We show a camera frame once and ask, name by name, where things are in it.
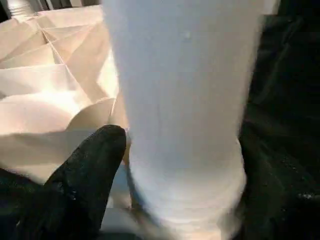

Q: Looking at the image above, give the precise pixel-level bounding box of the white plastic table top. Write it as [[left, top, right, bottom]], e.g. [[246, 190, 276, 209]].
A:
[[0, 5, 132, 211]]

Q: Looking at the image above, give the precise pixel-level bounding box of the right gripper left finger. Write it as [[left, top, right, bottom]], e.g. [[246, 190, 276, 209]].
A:
[[0, 124, 127, 240]]

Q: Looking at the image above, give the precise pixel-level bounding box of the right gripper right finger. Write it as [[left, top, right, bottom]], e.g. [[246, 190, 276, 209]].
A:
[[242, 147, 320, 240]]

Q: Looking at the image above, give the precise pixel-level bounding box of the black plastic mat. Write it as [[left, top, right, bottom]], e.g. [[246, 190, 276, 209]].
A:
[[240, 14, 320, 240]]

